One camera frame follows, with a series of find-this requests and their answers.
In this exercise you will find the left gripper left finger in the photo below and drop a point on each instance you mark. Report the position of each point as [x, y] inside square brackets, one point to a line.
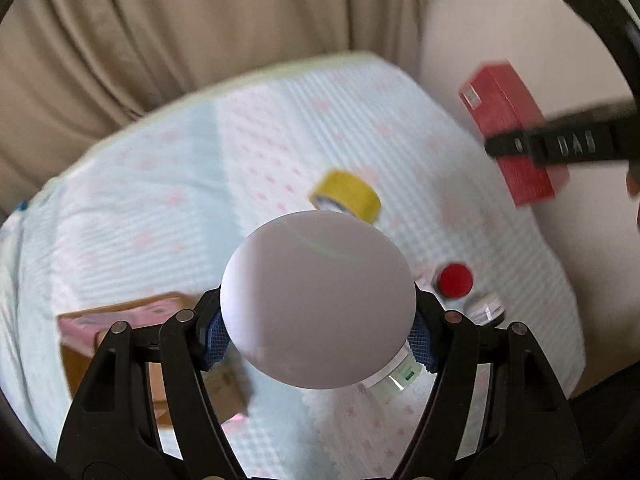
[111, 431]

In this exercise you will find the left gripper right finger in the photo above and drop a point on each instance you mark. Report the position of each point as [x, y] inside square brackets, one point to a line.
[496, 409]

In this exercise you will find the small white lid jar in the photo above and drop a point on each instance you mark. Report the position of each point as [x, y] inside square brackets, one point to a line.
[486, 311]

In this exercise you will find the red rectangular box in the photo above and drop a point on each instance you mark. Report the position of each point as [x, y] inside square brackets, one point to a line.
[498, 101]

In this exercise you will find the red round cap jar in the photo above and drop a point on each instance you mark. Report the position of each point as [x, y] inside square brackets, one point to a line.
[454, 281]

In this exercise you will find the white lid green jar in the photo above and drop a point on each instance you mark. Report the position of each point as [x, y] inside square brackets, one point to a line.
[318, 300]

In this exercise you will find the yellow tape roll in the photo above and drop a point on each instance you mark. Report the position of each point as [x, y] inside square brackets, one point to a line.
[342, 191]

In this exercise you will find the person right hand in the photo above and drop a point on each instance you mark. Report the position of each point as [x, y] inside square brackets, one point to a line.
[633, 190]

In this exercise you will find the light blue patterned bedsheet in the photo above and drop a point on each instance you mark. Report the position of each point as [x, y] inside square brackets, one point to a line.
[306, 166]

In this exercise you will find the beige curtain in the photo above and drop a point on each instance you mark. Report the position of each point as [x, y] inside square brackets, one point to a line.
[76, 71]

